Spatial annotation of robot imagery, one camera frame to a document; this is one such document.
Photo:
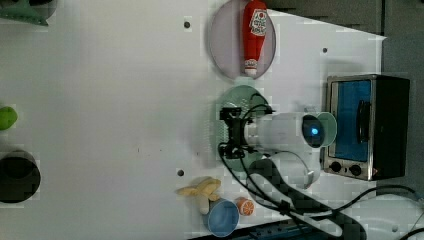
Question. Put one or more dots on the green bin corner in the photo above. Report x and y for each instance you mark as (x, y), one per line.
(29, 11)

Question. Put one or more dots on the green cylinder toy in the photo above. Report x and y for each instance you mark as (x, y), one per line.
(8, 116)

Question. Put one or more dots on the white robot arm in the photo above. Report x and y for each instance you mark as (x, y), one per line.
(275, 158)

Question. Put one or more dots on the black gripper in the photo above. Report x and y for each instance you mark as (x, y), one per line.
(236, 145)

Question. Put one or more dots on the black toaster oven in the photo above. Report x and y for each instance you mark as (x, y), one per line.
(372, 126)

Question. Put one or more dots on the black cylinder cup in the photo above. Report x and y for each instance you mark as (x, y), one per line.
(20, 177)

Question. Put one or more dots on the mint green oval strainer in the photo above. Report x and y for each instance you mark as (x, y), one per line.
(253, 105)

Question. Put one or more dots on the orange slice toy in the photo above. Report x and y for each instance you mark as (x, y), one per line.
(245, 206)

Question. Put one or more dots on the mint green mug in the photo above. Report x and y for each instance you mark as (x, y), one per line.
(329, 124)

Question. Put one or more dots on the red ketchup bottle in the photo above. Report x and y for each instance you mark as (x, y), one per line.
(253, 31)

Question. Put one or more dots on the grey round plate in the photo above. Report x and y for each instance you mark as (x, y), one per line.
(226, 41)

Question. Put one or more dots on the blue bowl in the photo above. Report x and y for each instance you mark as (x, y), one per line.
(222, 218)

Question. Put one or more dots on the yellow banana toy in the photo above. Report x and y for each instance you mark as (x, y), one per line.
(204, 193)

